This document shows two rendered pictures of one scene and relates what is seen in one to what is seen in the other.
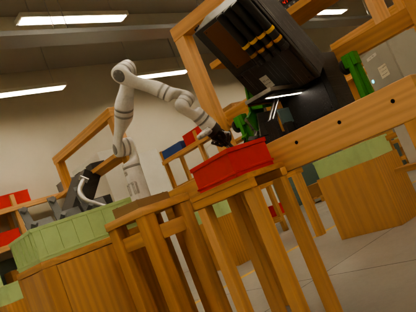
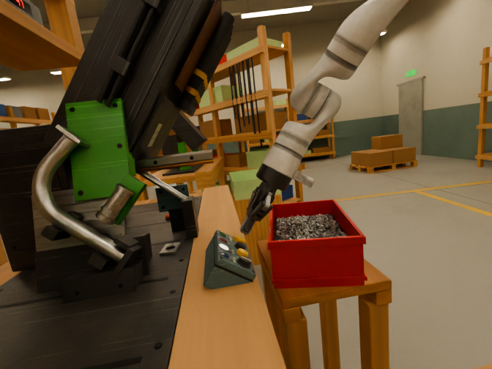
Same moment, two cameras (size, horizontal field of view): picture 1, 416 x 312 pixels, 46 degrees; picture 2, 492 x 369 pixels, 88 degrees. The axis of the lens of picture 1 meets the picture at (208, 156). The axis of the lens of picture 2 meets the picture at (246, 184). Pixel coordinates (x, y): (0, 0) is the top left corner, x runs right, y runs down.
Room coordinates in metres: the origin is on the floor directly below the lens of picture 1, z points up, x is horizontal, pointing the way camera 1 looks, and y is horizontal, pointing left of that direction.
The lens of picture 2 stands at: (2.73, 0.26, 1.16)
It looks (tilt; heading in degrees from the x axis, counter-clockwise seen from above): 11 degrees down; 222
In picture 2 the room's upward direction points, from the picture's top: 7 degrees counter-clockwise
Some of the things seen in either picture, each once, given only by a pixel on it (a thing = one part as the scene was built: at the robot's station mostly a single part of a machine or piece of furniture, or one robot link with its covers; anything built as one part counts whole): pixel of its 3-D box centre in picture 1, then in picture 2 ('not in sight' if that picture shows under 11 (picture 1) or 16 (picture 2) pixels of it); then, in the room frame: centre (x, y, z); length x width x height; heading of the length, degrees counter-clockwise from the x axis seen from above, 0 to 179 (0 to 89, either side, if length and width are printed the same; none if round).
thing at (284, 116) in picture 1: (288, 121); (175, 208); (2.31, -0.41, 0.97); 0.10 x 0.02 x 0.14; 137
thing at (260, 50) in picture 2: not in sight; (226, 135); (-0.15, -2.57, 1.19); 2.30 x 0.55 x 2.39; 82
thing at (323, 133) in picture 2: not in sight; (286, 131); (-5.17, -4.57, 1.12); 3.16 x 0.54 x 2.24; 132
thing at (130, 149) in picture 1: (127, 154); not in sight; (2.47, 0.38, 1.14); 0.09 x 0.09 x 0.17; 32
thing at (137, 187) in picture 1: (137, 184); not in sight; (2.47, 0.38, 0.98); 0.09 x 0.09 x 0.17; 50
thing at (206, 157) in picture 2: (281, 93); (145, 164); (2.36, -0.44, 1.11); 0.39 x 0.16 x 0.03; 137
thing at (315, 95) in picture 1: (314, 95); (67, 189); (2.51, -0.63, 1.07); 0.30 x 0.18 x 0.34; 47
